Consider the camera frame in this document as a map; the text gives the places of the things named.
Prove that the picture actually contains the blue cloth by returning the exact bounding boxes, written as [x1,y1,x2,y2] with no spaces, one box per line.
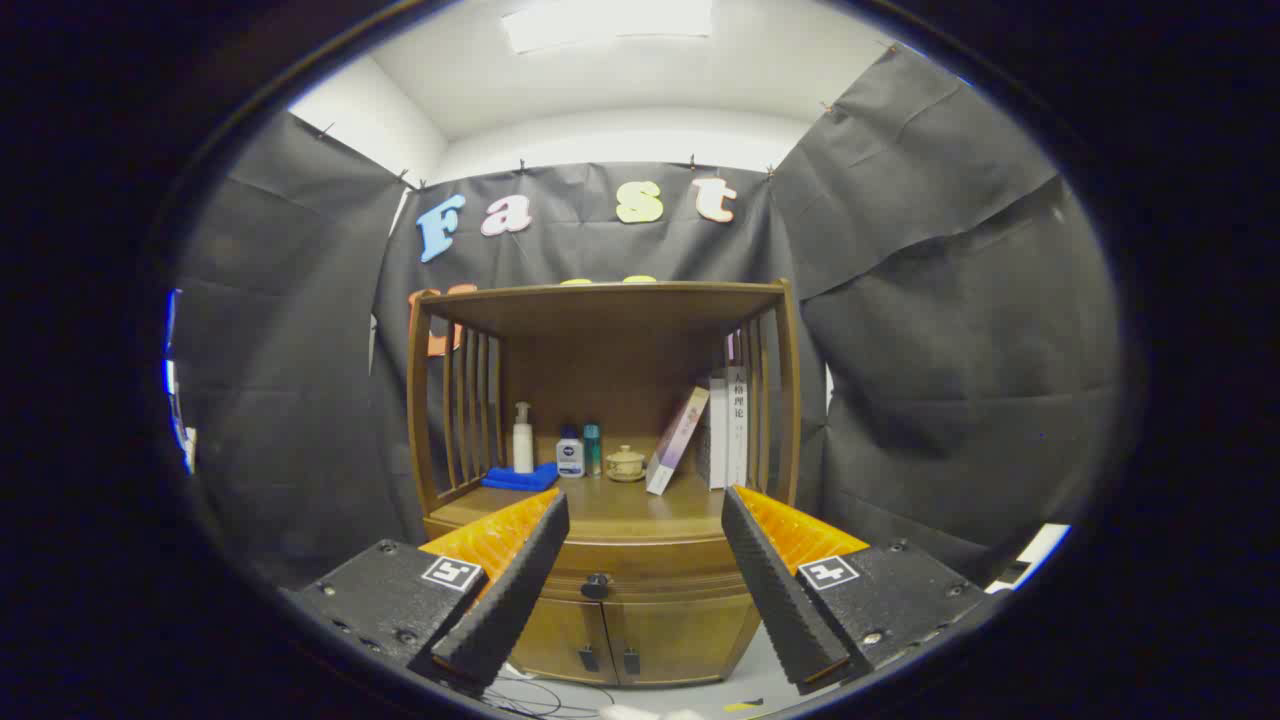
[482,462,561,493]

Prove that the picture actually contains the wooden drawer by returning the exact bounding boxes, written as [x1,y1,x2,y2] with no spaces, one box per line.
[540,543,753,603]

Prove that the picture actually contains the wooden countertop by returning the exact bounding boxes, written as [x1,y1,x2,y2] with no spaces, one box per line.
[425,468,796,546]

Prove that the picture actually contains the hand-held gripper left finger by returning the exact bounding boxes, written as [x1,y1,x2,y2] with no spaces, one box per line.
[285,488,571,693]

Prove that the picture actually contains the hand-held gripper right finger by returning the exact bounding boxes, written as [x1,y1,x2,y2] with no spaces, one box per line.
[720,485,996,696]

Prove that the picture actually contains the white book black lettering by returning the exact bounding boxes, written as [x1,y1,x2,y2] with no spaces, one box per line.
[726,366,750,489]

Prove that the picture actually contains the black floor cables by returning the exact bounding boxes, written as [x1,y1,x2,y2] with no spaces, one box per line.
[485,665,616,719]

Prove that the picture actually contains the wooden cabinet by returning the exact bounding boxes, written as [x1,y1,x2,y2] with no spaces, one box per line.
[405,280,803,689]

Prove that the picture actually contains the ceiling light panel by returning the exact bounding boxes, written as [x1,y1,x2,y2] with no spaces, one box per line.
[500,0,716,56]

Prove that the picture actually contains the wooden cabinet door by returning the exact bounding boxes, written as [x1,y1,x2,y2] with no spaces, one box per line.
[510,597,613,687]
[603,592,761,687]

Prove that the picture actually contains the pink purple book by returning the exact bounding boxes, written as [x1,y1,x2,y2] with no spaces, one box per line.
[645,386,711,497]

